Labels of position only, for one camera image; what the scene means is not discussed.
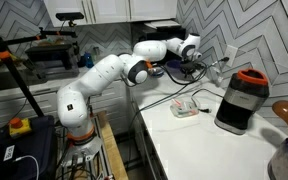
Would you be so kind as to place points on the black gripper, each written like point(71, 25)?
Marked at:
point(188, 65)

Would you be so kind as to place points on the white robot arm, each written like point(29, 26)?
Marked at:
point(100, 76)

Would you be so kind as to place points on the cream utensil holder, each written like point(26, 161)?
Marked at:
point(280, 166)

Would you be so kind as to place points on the dark blue bowl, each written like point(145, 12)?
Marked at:
point(172, 65)

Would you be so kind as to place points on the clear plastic container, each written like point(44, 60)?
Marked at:
point(184, 108)

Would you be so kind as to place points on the black coffee machine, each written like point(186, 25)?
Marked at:
point(150, 35)

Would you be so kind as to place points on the black silver blender orange rim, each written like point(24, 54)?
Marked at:
point(240, 103)

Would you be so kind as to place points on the blue bottle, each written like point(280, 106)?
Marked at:
point(88, 60)

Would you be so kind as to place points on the brown wooden spoon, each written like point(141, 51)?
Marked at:
point(285, 113)

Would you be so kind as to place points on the wooden board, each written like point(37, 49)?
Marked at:
point(112, 146)

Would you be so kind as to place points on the black toaster oven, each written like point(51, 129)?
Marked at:
point(47, 56)

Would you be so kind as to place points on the black case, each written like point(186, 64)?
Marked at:
point(34, 143)

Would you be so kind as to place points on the black stand pole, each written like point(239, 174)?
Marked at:
point(17, 78)

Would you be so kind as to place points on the yellow emergency stop button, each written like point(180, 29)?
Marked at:
point(19, 128)

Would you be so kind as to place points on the orange clamp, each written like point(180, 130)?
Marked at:
point(3, 55)

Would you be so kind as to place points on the white wall outlet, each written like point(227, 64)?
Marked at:
point(231, 53)

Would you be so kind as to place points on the white wall cabinet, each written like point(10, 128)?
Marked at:
point(110, 10)

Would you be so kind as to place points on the black camera bar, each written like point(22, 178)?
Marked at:
point(69, 16)

